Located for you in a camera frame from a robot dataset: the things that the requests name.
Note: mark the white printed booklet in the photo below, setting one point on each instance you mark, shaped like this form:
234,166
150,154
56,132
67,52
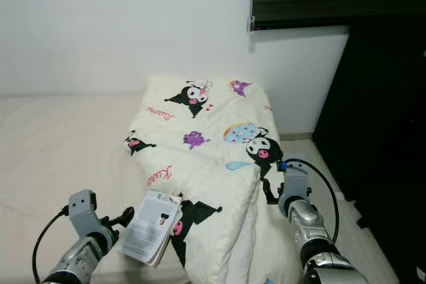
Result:
153,227

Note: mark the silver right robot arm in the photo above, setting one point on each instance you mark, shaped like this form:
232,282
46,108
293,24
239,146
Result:
313,227

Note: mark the cream cartoon print quilt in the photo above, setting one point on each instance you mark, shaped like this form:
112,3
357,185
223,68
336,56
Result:
206,164

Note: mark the white sheeted bed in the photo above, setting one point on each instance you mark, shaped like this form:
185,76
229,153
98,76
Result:
60,151

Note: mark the black cabinet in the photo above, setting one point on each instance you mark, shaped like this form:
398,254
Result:
386,118

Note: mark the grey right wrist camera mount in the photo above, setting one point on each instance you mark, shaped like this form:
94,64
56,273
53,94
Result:
294,181

